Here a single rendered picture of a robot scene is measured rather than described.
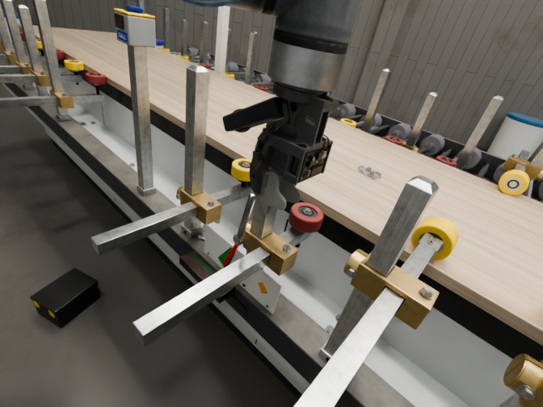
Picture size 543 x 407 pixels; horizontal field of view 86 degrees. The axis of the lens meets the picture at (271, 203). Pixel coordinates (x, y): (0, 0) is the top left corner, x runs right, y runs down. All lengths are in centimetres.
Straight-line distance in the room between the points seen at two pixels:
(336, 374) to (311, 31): 37
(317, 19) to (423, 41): 464
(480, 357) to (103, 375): 126
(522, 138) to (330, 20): 490
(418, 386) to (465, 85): 477
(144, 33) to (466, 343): 103
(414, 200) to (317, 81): 20
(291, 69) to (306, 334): 55
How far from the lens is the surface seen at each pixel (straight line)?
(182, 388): 140
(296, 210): 68
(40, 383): 152
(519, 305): 75
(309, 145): 38
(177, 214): 74
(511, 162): 151
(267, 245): 62
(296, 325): 72
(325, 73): 37
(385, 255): 48
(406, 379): 86
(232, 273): 57
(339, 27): 37
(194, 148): 73
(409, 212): 44
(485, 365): 83
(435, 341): 83
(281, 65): 37
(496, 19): 530
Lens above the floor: 128
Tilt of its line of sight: 33 degrees down
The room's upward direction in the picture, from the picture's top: 12 degrees clockwise
